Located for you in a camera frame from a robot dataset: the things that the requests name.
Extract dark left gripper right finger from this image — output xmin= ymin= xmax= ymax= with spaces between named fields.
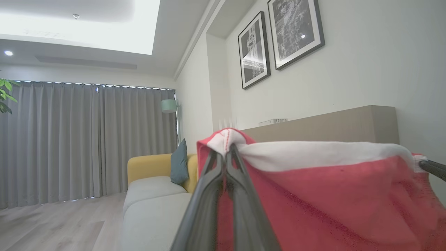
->
xmin=226 ymin=144 xmax=281 ymax=251

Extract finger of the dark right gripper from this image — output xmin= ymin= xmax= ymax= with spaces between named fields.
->
xmin=419 ymin=159 xmax=446 ymax=182

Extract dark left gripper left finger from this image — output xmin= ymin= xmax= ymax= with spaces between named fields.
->
xmin=170 ymin=150 xmax=224 ymax=251

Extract red shorts with white trim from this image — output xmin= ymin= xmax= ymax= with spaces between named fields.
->
xmin=196 ymin=128 xmax=446 ymax=251

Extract large grey fabric ottoman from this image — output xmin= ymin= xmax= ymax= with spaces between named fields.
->
xmin=120 ymin=193 xmax=195 ymax=251

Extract teal throw pillow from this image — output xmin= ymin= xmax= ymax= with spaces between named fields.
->
xmin=170 ymin=138 xmax=190 ymax=185

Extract yellow sofa backrest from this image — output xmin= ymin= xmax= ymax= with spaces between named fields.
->
xmin=127 ymin=153 xmax=199 ymax=194

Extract white flat router box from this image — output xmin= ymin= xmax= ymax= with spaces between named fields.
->
xmin=259 ymin=118 xmax=288 ymax=126

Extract teal shade floor lamp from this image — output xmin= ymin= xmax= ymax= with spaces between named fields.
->
xmin=161 ymin=99 xmax=182 ymax=145

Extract grey pleated curtain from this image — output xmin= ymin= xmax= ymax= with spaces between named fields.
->
xmin=0 ymin=80 xmax=178 ymax=210

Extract small black framed picture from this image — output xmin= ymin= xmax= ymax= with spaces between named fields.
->
xmin=238 ymin=10 xmax=271 ymax=90

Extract large black framed picture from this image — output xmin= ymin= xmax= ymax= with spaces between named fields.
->
xmin=267 ymin=0 xmax=325 ymax=71

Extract long ceiling air vent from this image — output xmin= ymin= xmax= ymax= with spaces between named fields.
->
xmin=35 ymin=56 xmax=137 ymax=70

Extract green leafy indoor plant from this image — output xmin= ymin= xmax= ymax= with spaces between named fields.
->
xmin=0 ymin=78 xmax=20 ymax=115

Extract beige low wall ledge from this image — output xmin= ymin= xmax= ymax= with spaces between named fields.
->
xmin=240 ymin=105 xmax=400 ymax=145

